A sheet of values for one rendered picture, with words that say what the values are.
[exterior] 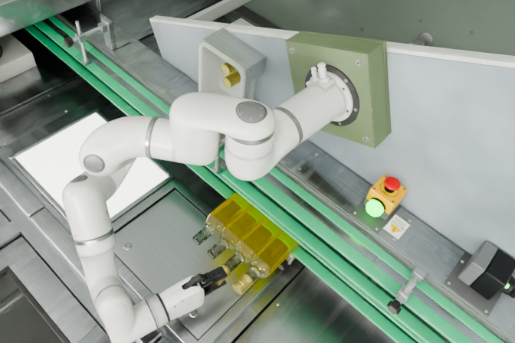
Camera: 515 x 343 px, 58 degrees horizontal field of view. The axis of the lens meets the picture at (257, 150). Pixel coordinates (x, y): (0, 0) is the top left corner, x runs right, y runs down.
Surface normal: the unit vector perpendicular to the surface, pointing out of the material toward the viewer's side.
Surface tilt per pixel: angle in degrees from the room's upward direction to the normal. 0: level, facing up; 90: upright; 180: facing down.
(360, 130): 3
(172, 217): 90
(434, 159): 0
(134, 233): 90
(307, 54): 3
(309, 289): 89
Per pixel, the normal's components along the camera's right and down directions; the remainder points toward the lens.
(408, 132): -0.67, 0.52
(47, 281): 0.10, -0.65
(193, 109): -0.02, -0.50
